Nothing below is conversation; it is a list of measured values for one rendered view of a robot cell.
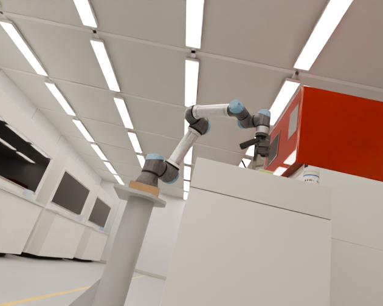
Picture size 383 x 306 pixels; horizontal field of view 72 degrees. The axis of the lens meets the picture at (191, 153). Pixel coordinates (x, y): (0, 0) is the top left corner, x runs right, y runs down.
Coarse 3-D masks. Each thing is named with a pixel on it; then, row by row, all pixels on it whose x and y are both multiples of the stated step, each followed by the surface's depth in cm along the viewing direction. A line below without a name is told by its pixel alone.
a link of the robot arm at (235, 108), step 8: (216, 104) 160; (224, 104) 155; (232, 104) 148; (240, 104) 146; (192, 112) 170; (200, 112) 166; (208, 112) 162; (216, 112) 158; (224, 112) 154; (232, 112) 150; (240, 112) 148; (248, 112) 153; (192, 120) 176
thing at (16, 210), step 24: (0, 96) 343; (0, 120) 352; (24, 120) 396; (0, 144) 361; (24, 144) 408; (48, 144) 468; (0, 168) 370; (24, 168) 420; (48, 168) 484; (0, 192) 351; (24, 192) 421; (0, 216) 361; (24, 216) 413; (0, 240) 372; (24, 240) 427
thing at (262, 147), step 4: (256, 136) 150; (260, 136) 149; (264, 136) 149; (268, 136) 147; (260, 140) 148; (264, 140) 148; (268, 140) 147; (256, 144) 146; (260, 144) 145; (264, 144) 145; (268, 144) 144; (260, 148) 146; (264, 148) 145; (268, 148) 144; (260, 152) 145; (264, 152) 143; (268, 152) 143; (264, 156) 148; (268, 156) 149
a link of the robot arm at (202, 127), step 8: (200, 120) 179; (208, 120) 186; (192, 128) 181; (200, 128) 181; (208, 128) 185; (184, 136) 183; (192, 136) 181; (200, 136) 185; (184, 144) 180; (192, 144) 183; (176, 152) 180; (184, 152) 180; (168, 160) 179; (176, 160) 179; (168, 168) 176; (176, 168) 178; (168, 176) 176; (176, 176) 181
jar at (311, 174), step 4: (308, 168) 127; (312, 168) 126; (316, 168) 126; (304, 172) 129; (308, 172) 126; (312, 172) 125; (316, 172) 125; (304, 176) 127; (308, 176) 125; (312, 176) 124; (316, 176) 124; (304, 180) 126; (308, 180) 124; (312, 180) 123; (316, 180) 123; (316, 184) 123
